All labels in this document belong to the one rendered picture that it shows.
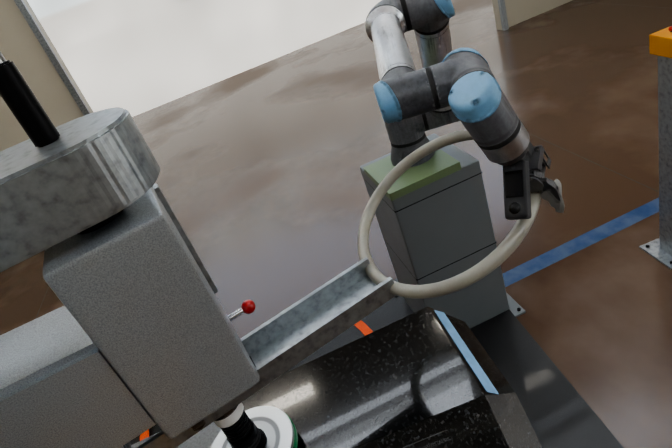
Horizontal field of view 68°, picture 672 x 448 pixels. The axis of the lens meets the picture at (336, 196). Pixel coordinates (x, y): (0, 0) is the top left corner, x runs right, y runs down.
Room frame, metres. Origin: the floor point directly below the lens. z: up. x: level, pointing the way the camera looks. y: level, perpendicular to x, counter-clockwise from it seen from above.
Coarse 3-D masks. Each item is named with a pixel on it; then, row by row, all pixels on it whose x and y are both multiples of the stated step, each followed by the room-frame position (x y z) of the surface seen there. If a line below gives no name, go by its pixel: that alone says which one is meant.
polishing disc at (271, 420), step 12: (252, 408) 0.92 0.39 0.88; (264, 408) 0.90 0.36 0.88; (276, 408) 0.89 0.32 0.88; (252, 420) 0.88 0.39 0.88; (264, 420) 0.87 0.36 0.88; (276, 420) 0.85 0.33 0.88; (288, 420) 0.84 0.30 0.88; (276, 432) 0.82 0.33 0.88; (288, 432) 0.81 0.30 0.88; (216, 444) 0.85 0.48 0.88; (228, 444) 0.84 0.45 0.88; (276, 444) 0.79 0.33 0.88; (288, 444) 0.78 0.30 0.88
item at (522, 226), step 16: (432, 144) 1.22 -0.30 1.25; (448, 144) 1.20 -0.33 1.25; (416, 160) 1.23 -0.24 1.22; (384, 192) 1.21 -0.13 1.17; (368, 208) 1.18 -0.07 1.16; (368, 224) 1.14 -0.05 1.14; (528, 224) 0.81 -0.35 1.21; (368, 240) 1.09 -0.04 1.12; (512, 240) 0.79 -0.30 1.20; (368, 256) 1.03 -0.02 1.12; (496, 256) 0.78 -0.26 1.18; (368, 272) 0.98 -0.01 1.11; (464, 272) 0.80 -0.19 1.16; (480, 272) 0.78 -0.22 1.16; (400, 288) 0.87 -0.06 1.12; (416, 288) 0.84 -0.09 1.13; (432, 288) 0.82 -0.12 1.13; (448, 288) 0.80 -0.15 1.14
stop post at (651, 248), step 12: (660, 36) 1.75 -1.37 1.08; (660, 48) 1.74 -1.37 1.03; (660, 60) 1.77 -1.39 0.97; (660, 72) 1.77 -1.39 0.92; (660, 84) 1.77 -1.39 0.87; (660, 96) 1.77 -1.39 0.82; (660, 108) 1.77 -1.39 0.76; (660, 120) 1.77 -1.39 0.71; (660, 132) 1.77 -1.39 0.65; (660, 144) 1.77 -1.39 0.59; (660, 156) 1.77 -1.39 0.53; (660, 168) 1.77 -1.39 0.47; (660, 180) 1.77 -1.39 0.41; (660, 192) 1.77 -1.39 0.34; (660, 204) 1.77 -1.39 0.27; (660, 216) 1.77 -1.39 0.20; (660, 228) 1.77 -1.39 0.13; (660, 240) 1.78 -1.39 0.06; (648, 252) 1.78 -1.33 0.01; (660, 252) 1.75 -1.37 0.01
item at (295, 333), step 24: (360, 264) 0.99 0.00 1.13; (336, 288) 0.97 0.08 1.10; (360, 288) 0.96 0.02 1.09; (384, 288) 0.89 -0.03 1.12; (288, 312) 0.93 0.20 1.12; (312, 312) 0.94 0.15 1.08; (336, 312) 0.91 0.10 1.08; (360, 312) 0.87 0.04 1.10; (264, 336) 0.91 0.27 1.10; (288, 336) 0.90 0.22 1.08; (312, 336) 0.83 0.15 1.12; (336, 336) 0.84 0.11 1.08; (264, 360) 0.85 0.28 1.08; (288, 360) 0.81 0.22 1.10; (264, 384) 0.79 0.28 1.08; (192, 432) 0.73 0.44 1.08
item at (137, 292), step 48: (96, 240) 0.73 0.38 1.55; (144, 240) 0.72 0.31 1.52; (96, 288) 0.69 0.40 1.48; (144, 288) 0.71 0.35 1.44; (192, 288) 0.73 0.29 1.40; (96, 336) 0.68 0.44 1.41; (144, 336) 0.70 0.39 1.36; (192, 336) 0.72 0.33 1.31; (144, 384) 0.69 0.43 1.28; (192, 384) 0.71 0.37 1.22; (240, 384) 0.73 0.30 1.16
